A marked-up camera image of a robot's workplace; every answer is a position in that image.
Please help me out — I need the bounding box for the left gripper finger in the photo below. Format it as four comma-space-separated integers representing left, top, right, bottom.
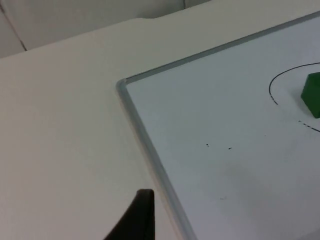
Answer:
103, 188, 156, 240

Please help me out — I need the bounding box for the grey-framed whiteboard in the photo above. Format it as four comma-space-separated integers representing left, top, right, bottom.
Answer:
115, 10, 320, 240

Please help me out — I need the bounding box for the green cube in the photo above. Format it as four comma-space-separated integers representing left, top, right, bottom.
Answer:
300, 72, 320, 118

